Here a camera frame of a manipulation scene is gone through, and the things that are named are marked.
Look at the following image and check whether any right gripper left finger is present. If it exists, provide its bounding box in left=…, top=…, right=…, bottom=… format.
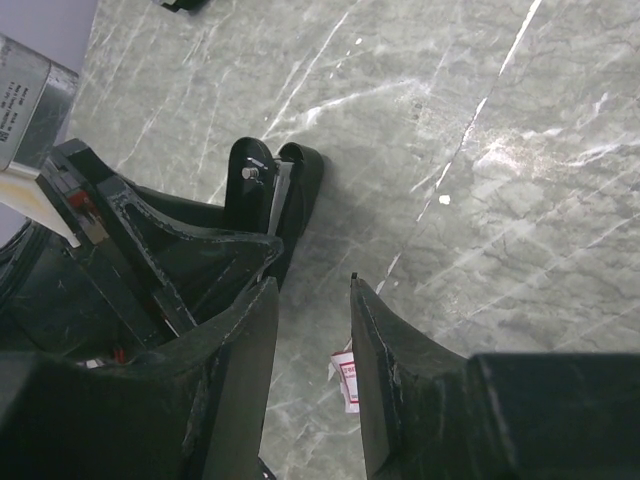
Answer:
left=1, top=278, right=279, bottom=479

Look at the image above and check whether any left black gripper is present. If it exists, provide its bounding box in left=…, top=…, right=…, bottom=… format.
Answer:
left=1, top=139, right=284, bottom=363

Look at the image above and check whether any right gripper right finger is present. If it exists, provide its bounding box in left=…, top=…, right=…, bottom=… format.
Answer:
left=350, top=277, right=639, bottom=479

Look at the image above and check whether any grey and black stapler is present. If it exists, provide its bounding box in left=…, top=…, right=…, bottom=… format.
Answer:
left=153, top=0, right=208, bottom=14

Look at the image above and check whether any red white staple box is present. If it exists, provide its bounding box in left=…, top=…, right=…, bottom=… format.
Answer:
left=328, top=340, right=360, bottom=414

